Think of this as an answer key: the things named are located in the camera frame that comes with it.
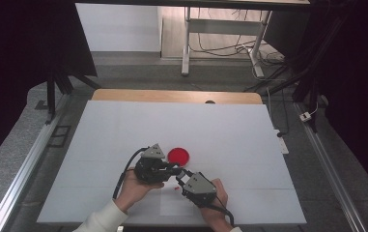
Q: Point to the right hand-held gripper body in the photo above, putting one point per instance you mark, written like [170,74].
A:
[201,188]

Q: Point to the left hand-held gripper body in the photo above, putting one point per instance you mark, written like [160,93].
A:
[151,167]

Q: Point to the red round dish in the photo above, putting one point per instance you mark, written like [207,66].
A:
[178,155]

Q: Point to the person's right hand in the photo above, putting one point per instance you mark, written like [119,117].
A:
[218,203]

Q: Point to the person's left hand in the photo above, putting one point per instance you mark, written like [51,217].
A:
[135,193]

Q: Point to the red liquid drops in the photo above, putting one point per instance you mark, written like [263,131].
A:
[176,188]

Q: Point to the white paper sheet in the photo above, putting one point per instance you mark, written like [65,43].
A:
[175,203]

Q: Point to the large white board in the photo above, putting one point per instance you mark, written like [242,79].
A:
[236,135]

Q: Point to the wooden table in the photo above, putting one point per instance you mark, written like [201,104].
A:
[172,96]

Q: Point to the black metal stand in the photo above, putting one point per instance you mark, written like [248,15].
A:
[304,74]
[51,90]

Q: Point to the small white adapter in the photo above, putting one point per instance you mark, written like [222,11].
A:
[305,116]

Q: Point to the black curtain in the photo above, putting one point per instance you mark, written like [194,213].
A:
[17,64]
[358,96]

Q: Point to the aluminium rail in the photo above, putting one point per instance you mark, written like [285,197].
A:
[329,174]
[27,167]

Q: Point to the white desk frame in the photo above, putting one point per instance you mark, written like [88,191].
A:
[223,27]

